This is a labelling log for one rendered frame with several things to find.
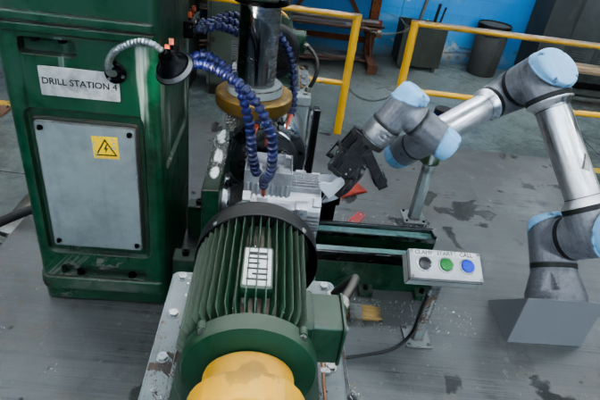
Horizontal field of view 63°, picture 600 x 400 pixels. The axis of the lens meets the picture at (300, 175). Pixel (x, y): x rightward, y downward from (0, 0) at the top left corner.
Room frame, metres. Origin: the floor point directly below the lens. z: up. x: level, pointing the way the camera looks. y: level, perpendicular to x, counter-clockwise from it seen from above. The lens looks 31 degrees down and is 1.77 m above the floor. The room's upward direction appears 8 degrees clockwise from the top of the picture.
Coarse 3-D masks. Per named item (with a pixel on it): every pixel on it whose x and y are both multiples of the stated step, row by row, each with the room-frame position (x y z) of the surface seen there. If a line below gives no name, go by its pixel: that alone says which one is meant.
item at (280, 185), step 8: (264, 160) 1.13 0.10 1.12; (280, 160) 1.13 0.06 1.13; (288, 160) 1.12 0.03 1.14; (264, 168) 1.07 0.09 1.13; (280, 168) 1.11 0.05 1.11; (288, 168) 1.12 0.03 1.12; (248, 176) 1.03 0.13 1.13; (280, 176) 1.04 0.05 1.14; (288, 176) 1.04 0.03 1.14; (248, 184) 1.03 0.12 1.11; (256, 184) 1.03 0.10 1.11; (272, 184) 1.03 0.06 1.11; (280, 184) 1.04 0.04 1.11; (288, 184) 1.04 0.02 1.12; (256, 192) 1.03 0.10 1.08; (272, 192) 1.03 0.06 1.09; (280, 192) 1.03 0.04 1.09; (288, 192) 1.04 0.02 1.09
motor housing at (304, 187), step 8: (296, 176) 1.10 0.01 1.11; (304, 176) 1.10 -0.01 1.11; (312, 176) 1.11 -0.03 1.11; (296, 184) 1.06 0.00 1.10; (304, 184) 1.06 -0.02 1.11; (312, 184) 1.07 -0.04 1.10; (296, 192) 1.05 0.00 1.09; (304, 192) 1.05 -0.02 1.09; (312, 192) 1.05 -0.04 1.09; (320, 192) 1.06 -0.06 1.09; (272, 200) 1.03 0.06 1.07; (280, 200) 1.03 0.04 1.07; (288, 200) 1.03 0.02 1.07; (296, 200) 1.03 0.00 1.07; (304, 200) 1.04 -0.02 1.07; (288, 208) 1.01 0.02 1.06; (312, 208) 1.03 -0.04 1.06; (320, 208) 1.03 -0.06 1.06; (312, 216) 1.00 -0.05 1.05; (312, 224) 1.01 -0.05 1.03; (312, 232) 1.00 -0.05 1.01
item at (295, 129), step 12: (240, 120) 1.33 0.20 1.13; (300, 120) 1.45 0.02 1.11; (240, 132) 1.28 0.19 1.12; (276, 132) 1.29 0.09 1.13; (288, 132) 1.30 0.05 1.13; (300, 132) 1.34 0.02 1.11; (240, 144) 1.28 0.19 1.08; (264, 144) 1.29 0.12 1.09; (288, 144) 1.29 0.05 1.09; (300, 144) 1.30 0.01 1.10; (240, 156) 1.28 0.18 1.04; (300, 156) 1.30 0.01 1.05; (240, 168) 1.28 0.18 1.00; (300, 168) 1.30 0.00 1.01; (240, 180) 1.28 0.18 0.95
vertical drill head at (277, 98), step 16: (240, 16) 1.05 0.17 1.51; (256, 16) 1.03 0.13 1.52; (272, 16) 1.04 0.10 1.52; (240, 32) 1.05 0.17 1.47; (256, 32) 1.03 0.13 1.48; (272, 32) 1.05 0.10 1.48; (240, 48) 1.05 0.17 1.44; (256, 48) 1.03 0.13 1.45; (272, 48) 1.05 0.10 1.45; (240, 64) 1.04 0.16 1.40; (256, 64) 1.03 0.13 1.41; (272, 64) 1.05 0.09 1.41; (256, 80) 1.03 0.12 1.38; (272, 80) 1.06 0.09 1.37; (224, 96) 1.02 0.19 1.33; (256, 96) 1.01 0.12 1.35; (272, 96) 1.03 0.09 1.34; (288, 96) 1.07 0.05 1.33; (240, 112) 0.99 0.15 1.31; (256, 112) 0.99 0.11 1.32; (272, 112) 1.00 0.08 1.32
